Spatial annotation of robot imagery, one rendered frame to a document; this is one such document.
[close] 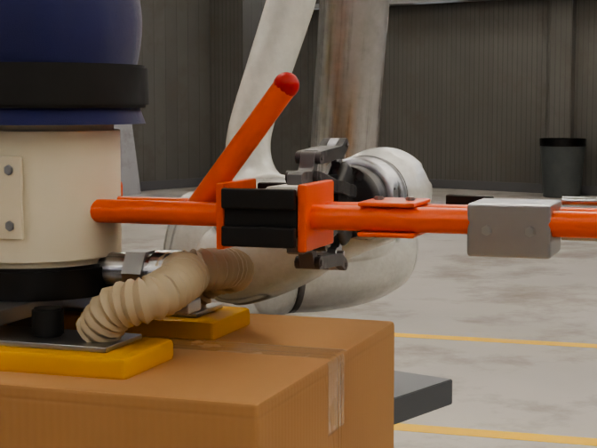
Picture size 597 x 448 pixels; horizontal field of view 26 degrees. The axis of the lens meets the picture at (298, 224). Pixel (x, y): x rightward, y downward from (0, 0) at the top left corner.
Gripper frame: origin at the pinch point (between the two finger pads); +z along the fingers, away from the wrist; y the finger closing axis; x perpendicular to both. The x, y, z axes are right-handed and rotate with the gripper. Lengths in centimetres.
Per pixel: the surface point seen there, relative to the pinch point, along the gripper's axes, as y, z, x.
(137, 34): -16.4, -1.1, 15.7
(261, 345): 12.8, -3.4, 4.3
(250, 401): 13.0, 18.6, -2.7
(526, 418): 103, -366, 28
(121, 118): -8.5, 2.0, 15.9
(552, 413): 103, -376, 20
